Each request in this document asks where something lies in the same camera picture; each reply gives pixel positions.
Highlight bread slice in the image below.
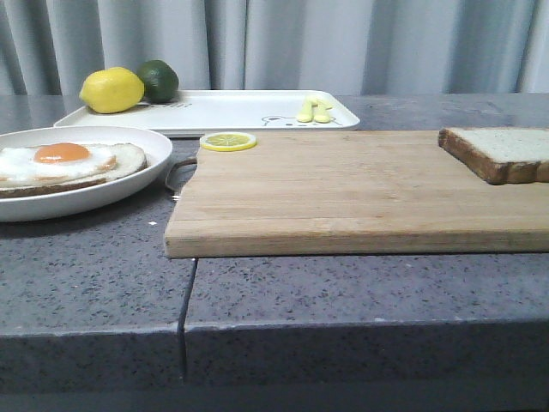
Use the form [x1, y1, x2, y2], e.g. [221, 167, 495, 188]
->
[437, 127, 548, 185]
[1, 143, 148, 198]

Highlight white round plate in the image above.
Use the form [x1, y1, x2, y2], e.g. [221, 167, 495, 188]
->
[1, 126, 172, 222]

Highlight fried egg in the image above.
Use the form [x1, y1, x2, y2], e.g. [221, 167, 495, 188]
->
[1, 143, 117, 188]

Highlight white bear tray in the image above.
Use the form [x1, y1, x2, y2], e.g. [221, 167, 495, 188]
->
[54, 90, 359, 137]

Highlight wooden cutting board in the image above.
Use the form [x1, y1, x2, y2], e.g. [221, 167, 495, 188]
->
[165, 130, 548, 258]

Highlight lemon slice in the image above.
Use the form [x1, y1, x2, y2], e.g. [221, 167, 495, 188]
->
[199, 131, 257, 152]

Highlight green lime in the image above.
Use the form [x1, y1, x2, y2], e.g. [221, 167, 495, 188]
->
[136, 59, 179, 104]

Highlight grey curtain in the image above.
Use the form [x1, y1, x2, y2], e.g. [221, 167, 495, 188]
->
[1, 1, 548, 95]

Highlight yellow lemon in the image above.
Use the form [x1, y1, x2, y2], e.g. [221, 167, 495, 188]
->
[79, 67, 145, 114]

